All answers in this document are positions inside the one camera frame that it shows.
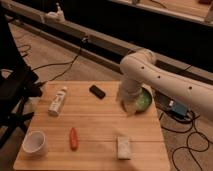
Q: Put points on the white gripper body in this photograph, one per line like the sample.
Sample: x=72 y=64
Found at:
x=128 y=92

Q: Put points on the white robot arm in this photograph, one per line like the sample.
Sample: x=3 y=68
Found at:
x=139 y=68

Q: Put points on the green ceramic bowl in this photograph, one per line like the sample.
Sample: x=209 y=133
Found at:
x=140 y=104

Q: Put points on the black rectangular block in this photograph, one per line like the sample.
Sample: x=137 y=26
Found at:
x=97 y=92

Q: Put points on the white rectangular sponge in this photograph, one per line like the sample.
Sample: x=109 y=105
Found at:
x=123 y=148

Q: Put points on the blue control box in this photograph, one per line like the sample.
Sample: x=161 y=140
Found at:
x=178 y=110

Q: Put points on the orange carrot toy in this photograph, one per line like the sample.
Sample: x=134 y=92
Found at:
x=73 y=139

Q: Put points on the white tube bottle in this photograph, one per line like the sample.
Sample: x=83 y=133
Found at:
x=57 y=102

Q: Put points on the white cup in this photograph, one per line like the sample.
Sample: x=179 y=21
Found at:
x=35 y=143

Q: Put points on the black tripod stand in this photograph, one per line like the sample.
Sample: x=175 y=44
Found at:
x=17 y=87

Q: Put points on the long metal rail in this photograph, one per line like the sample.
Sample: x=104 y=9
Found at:
x=182 y=45

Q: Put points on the white object on rail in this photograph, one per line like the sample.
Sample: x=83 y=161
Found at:
x=58 y=15

